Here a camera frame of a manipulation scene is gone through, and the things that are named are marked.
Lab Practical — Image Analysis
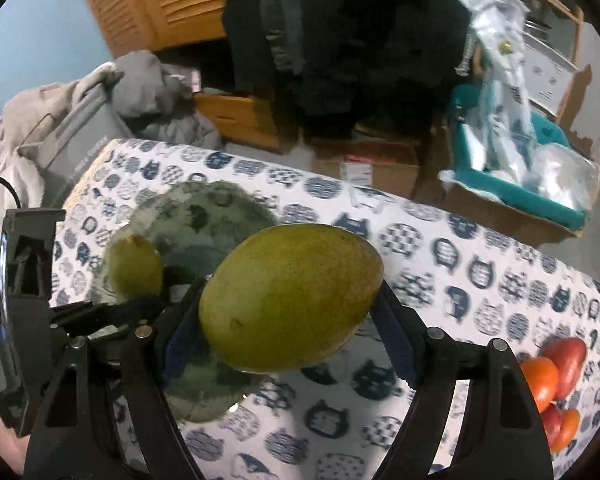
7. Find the green yellow mango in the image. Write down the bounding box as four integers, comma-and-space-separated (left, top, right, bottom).
199, 224, 385, 374
107, 234, 163, 301

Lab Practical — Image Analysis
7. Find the green yellow mango front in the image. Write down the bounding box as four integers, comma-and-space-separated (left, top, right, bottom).
199, 224, 385, 374

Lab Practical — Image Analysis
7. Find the orange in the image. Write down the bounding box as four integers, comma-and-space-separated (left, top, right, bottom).
550, 408, 580, 453
520, 356, 559, 414

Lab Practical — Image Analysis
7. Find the red apple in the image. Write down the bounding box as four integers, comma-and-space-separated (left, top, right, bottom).
542, 337, 588, 401
541, 404, 562, 448

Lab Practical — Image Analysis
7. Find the person left hand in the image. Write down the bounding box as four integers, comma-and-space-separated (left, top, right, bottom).
0, 364, 29, 476

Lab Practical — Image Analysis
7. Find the green glass bowl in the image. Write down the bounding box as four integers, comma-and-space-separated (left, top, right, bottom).
111, 181, 276, 422

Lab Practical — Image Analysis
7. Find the cat pattern tablecloth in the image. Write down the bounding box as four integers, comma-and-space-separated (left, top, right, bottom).
50, 140, 600, 479

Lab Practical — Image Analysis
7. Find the grey fabric laundry bin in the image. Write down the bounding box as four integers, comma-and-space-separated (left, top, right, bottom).
18, 82, 133, 208

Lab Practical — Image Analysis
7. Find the wooden drawer box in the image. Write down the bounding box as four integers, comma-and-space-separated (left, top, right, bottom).
194, 93, 299, 154

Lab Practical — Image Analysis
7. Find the pile of grey clothes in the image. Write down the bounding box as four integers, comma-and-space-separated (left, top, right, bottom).
108, 50, 222, 150

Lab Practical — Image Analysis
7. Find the small cardboard box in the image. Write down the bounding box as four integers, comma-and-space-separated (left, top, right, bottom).
311, 140, 420, 198

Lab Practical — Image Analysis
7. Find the cardboard box under teal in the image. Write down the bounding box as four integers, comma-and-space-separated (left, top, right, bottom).
412, 120, 583, 248

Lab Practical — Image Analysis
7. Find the beige towel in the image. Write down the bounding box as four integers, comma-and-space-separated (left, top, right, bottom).
0, 62, 131, 238

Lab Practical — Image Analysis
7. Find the clear plastic bag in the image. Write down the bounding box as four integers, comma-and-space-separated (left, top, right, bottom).
528, 143, 600, 212

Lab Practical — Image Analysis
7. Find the wooden louvered wardrobe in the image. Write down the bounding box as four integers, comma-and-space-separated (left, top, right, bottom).
87, 0, 225, 58

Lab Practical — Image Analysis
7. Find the black hanging coat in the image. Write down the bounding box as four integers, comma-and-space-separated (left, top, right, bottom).
222, 0, 468, 141

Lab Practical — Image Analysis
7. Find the white patterned drawer box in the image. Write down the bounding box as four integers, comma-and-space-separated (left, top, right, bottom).
524, 34, 578, 117

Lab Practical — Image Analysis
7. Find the wooden shelf rack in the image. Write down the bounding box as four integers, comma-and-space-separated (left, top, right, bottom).
471, 0, 586, 122

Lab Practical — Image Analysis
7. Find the white rice bag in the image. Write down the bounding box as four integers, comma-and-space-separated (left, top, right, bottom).
457, 0, 536, 180

